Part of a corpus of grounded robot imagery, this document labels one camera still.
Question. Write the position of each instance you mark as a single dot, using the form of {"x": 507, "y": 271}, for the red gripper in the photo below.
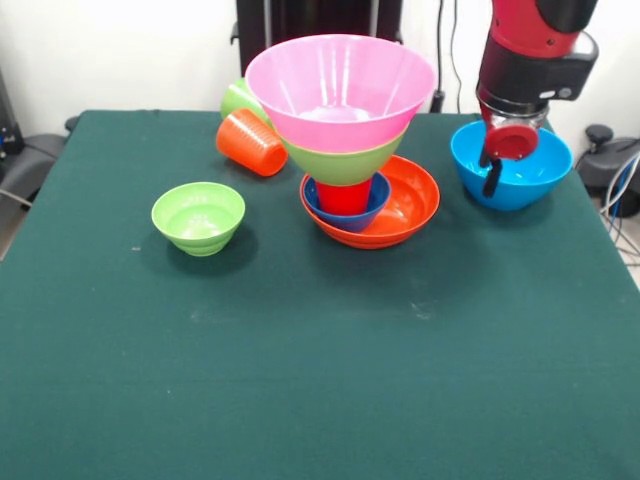
{"x": 510, "y": 142}

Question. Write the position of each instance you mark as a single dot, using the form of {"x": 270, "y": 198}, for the large light blue bowl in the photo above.
{"x": 545, "y": 180}

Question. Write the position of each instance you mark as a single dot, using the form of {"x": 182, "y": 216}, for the orange bowl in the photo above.
{"x": 410, "y": 200}

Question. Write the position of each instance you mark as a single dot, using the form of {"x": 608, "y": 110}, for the red cup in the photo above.
{"x": 345, "y": 197}

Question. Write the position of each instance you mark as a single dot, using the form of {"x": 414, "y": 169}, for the large green bowl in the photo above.
{"x": 340, "y": 167}

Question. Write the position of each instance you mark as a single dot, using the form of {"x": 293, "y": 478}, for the small dark blue bowl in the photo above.
{"x": 350, "y": 222}

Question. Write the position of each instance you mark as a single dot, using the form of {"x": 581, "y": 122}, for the large pink bowl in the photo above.
{"x": 340, "y": 85}

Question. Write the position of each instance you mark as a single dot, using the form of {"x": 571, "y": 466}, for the orange cup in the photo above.
{"x": 250, "y": 145}

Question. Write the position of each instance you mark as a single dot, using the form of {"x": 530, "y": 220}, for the green cup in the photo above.
{"x": 235, "y": 100}

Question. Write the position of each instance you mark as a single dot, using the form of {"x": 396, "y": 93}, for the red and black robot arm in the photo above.
{"x": 530, "y": 50}

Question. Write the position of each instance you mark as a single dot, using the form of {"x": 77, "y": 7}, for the black chair base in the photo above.
{"x": 607, "y": 165}

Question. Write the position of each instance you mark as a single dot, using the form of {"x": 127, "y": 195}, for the dark green table cloth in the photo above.
{"x": 450, "y": 400}

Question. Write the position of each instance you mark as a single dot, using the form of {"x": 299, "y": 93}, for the small green bowl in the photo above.
{"x": 197, "y": 220}

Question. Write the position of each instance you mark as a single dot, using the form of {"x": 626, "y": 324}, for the grey office chair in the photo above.
{"x": 30, "y": 160}

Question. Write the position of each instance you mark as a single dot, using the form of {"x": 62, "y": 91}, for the black equipment box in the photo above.
{"x": 9, "y": 125}

